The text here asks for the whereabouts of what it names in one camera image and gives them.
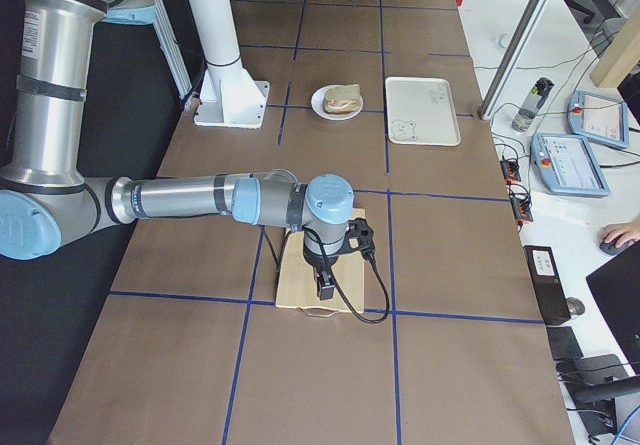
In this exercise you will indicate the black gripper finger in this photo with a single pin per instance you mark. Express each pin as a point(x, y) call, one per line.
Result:
point(328, 285)
point(321, 286)

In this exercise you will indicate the bread slice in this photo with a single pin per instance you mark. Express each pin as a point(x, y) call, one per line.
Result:
point(342, 95)

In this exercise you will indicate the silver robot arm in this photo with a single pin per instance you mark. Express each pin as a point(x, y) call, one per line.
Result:
point(128, 122)

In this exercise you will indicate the white round plate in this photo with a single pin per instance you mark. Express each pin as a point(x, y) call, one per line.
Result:
point(317, 104)

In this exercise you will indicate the person's hand on mouse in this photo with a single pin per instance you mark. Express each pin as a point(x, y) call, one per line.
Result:
point(626, 233)

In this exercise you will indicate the wooden cutting board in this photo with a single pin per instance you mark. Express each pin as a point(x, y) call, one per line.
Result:
point(296, 288)

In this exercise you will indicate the bottom toast slice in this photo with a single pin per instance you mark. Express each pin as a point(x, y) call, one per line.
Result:
point(342, 109)

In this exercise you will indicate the cream bear serving tray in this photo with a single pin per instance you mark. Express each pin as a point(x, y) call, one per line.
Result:
point(421, 111)

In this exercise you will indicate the clear water bottle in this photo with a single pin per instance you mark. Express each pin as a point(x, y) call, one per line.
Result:
point(532, 104)

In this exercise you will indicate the black rectangular box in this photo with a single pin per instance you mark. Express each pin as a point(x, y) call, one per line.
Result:
point(547, 285)

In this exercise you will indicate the lower teach pendant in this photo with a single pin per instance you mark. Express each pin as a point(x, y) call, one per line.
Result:
point(567, 165)

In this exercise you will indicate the teach pendant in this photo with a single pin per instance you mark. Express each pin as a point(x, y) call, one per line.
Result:
point(598, 118)
point(567, 165)

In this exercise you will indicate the upper teach pendant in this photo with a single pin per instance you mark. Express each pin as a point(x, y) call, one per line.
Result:
point(598, 118)

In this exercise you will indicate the black computer mouse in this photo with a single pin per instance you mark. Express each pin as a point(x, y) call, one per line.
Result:
point(610, 248)

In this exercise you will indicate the black monitor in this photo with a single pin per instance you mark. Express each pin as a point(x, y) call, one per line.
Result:
point(615, 289)

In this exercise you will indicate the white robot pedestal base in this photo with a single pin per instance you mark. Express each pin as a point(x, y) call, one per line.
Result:
point(229, 96)

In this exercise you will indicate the aluminium frame post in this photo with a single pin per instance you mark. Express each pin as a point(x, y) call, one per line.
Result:
point(523, 32)

